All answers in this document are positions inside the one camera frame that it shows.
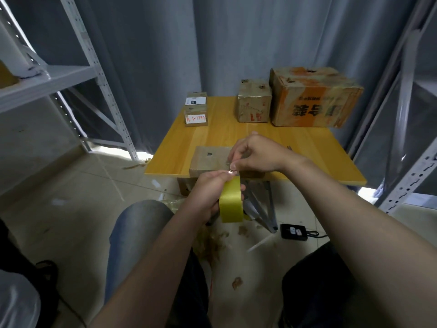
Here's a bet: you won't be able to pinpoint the person's right hand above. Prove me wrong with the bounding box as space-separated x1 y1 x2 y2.
229 131 311 176

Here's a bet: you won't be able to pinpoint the person's left hand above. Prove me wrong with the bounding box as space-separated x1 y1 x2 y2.
181 169 247 225

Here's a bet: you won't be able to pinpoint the plain brown cardboard box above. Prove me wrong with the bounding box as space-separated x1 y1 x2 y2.
176 177 195 197

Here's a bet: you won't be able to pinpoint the yellow tape roll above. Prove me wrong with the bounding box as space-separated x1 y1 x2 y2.
218 174 245 224

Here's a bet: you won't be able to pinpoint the small cardboard box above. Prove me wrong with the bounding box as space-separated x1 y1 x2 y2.
188 146 267 179

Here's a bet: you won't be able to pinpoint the medium brown cardboard box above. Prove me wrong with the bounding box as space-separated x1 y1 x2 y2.
236 79 273 123

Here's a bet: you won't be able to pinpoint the large orange print cardboard box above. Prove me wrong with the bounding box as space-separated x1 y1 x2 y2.
268 66 366 128

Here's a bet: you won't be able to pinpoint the long white-labelled cardboard box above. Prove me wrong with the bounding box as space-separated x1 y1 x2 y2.
183 91 210 127

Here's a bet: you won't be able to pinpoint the person's left forearm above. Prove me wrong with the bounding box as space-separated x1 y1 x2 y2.
89 205 219 328

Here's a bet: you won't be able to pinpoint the person's right forearm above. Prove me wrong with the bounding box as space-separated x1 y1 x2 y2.
287 157 437 328

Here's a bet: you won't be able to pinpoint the tape scraps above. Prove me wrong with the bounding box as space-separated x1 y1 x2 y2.
164 195 229 265

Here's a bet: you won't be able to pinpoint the person's right leg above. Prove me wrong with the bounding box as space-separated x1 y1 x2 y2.
279 239 356 328

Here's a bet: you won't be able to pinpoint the yellow wooden table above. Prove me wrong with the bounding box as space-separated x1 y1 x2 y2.
143 96 368 231

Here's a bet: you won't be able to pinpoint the black power adapter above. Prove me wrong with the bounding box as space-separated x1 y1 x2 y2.
280 223 309 242

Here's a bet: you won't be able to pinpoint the grey curtain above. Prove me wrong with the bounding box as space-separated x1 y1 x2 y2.
14 0 437 153

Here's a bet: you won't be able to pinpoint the grey metal shelf unit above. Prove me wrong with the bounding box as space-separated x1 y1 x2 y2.
348 0 437 215
0 0 140 161

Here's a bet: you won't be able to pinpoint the black sandal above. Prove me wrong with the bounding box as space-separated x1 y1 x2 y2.
34 259 61 308

